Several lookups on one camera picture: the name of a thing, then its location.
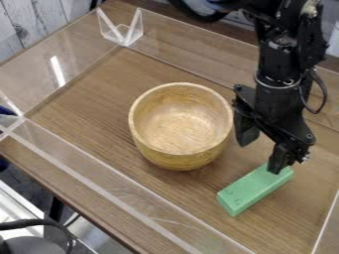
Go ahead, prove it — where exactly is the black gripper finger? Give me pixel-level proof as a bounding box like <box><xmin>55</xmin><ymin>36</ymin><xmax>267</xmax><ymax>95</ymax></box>
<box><xmin>267</xmin><ymin>143</ymin><xmax>296</xmax><ymax>175</ymax></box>
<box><xmin>235</xmin><ymin>112</ymin><xmax>259</xmax><ymax>147</ymax></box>

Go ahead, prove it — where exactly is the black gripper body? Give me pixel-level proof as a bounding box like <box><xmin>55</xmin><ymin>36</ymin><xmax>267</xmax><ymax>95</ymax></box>
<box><xmin>233</xmin><ymin>74</ymin><xmax>316</xmax><ymax>163</ymax></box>

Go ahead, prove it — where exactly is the green rectangular block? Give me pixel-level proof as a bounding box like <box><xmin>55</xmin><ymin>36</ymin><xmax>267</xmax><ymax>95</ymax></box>
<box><xmin>216</xmin><ymin>164</ymin><xmax>293</xmax><ymax>216</ymax></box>

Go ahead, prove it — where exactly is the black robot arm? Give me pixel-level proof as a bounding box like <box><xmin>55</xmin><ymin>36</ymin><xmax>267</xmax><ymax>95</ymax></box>
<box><xmin>168</xmin><ymin>0</ymin><xmax>328</xmax><ymax>174</ymax></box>

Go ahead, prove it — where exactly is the brown wooden bowl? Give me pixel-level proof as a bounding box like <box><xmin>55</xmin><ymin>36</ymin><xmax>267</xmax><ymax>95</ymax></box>
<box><xmin>128</xmin><ymin>82</ymin><xmax>233</xmax><ymax>171</ymax></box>

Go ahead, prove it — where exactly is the white object at right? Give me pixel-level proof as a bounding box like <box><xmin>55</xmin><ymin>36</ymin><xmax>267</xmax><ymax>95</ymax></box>
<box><xmin>327</xmin><ymin>20</ymin><xmax>339</xmax><ymax>58</ymax></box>

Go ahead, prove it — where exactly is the black table leg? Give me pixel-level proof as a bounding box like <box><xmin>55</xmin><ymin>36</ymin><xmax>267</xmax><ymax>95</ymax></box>
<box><xmin>49</xmin><ymin>197</ymin><xmax>65</xmax><ymax>222</ymax></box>

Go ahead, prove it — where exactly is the blue object at edge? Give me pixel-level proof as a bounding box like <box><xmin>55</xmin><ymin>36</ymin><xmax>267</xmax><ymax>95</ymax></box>
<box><xmin>0</xmin><ymin>105</ymin><xmax>17</xmax><ymax>116</ymax></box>

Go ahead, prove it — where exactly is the clear acrylic enclosure wall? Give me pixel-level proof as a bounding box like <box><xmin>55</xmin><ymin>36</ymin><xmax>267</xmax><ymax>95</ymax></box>
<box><xmin>0</xmin><ymin>1</ymin><xmax>339</xmax><ymax>254</ymax></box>

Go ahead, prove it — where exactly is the black cable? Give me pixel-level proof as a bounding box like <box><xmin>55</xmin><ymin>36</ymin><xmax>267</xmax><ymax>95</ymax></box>
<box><xmin>0</xmin><ymin>217</ymin><xmax>77</xmax><ymax>254</ymax></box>

